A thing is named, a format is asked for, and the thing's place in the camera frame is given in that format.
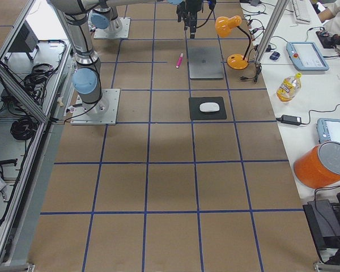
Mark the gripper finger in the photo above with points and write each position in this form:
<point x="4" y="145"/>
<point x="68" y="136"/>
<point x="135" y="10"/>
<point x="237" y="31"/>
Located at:
<point x="192" y="25"/>
<point x="185" y="20"/>

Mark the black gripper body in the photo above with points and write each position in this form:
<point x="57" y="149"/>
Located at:
<point x="192" y="13"/>

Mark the pink marker pen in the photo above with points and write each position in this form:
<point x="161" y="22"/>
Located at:
<point x="179" y="61"/>

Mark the white computer mouse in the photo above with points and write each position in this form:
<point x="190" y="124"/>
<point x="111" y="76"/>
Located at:
<point x="209" y="107"/>

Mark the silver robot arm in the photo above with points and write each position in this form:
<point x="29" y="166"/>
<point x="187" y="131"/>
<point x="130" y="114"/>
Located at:
<point x="110" y="12"/>
<point x="86" y="79"/>

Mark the silver laptop notebook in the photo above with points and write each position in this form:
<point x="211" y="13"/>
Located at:
<point x="205" y="63"/>

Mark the black mousepad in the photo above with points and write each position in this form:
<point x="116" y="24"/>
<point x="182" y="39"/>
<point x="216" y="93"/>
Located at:
<point x="196" y="114"/>

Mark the white keyboard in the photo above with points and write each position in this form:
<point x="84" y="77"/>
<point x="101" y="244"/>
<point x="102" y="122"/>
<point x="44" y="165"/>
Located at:
<point x="300" y="11"/>

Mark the orange juice bottle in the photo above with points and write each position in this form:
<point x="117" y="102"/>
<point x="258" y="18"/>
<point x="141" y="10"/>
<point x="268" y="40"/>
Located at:
<point x="289" y="88"/>

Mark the blue teach pendant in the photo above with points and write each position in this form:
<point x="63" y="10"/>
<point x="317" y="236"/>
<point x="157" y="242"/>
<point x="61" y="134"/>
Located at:
<point x="328" y="129"/>
<point x="305" y="56"/>

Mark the black power adapter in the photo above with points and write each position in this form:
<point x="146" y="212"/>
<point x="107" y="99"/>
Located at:
<point x="290" y="120"/>

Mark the grey electronics box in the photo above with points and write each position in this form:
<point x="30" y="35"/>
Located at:
<point x="25" y="42"/>

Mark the orange bucket grey lid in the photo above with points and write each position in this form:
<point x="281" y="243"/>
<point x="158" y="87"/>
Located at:
<point x="320" y="166"/>

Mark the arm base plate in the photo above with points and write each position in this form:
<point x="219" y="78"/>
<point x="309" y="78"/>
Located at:
<point x="105" y="111"/>
<point x="112" y="29"/>

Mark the aluminium frame post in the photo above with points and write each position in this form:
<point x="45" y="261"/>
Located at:
<point x="270" y="29"/>

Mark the aluminium side rail frame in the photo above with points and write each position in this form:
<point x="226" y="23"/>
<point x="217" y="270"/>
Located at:
<point x="32" y="94"/>

